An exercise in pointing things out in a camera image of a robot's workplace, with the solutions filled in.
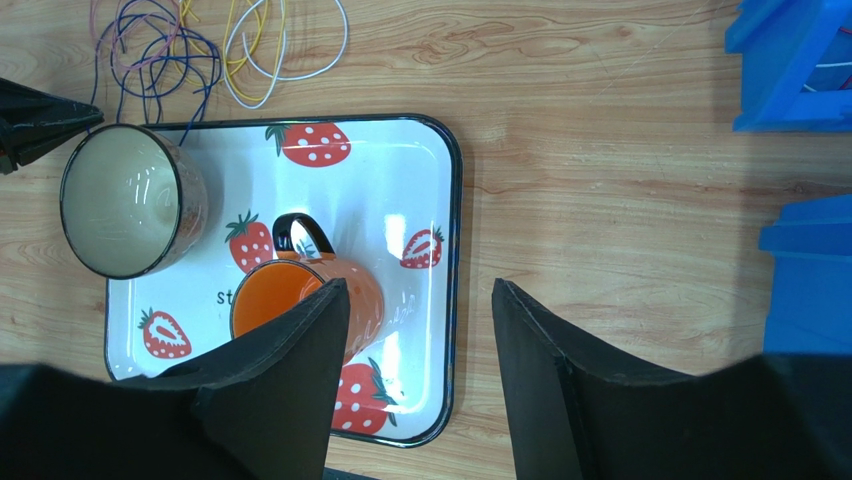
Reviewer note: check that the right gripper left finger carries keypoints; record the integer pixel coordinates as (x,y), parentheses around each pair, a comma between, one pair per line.
(257,407)

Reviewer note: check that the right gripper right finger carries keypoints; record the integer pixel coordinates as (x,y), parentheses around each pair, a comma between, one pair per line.
(581,408)

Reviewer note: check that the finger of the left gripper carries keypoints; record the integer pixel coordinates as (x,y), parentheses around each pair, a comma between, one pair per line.
(34,123)

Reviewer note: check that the beige ceramic bowl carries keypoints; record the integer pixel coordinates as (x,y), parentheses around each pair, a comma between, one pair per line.
(132,202)

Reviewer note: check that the white strawberry tray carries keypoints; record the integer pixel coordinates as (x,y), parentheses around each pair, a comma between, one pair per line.
(374,200)

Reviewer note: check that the near blue plastic bin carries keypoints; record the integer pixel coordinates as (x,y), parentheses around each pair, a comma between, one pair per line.
(810,302)

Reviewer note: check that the blue plastic bin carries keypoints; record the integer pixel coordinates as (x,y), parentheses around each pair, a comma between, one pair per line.
(796,65)
(810,302)

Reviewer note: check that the far blue plastic bin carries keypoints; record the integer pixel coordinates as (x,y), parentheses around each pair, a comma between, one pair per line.
(796,65)

